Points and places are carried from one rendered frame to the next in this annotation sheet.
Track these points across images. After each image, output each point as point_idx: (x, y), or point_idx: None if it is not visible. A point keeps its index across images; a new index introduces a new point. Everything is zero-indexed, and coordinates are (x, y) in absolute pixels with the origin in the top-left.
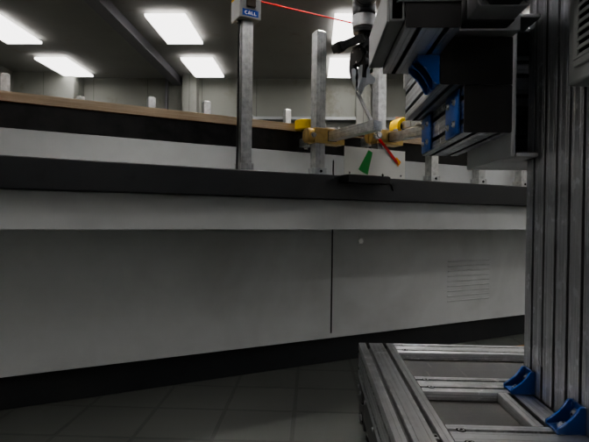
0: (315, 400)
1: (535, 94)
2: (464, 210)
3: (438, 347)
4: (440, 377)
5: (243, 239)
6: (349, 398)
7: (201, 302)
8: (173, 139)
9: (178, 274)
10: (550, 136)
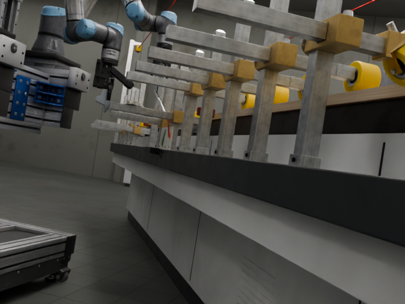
0: (115, 285)
1: None
2: (190, 181)
3: (46, 238)
4: (6, 226)
5: None
6: (109, 291)
7: (172, 227)
8: None
9: (172, 209)
10: None
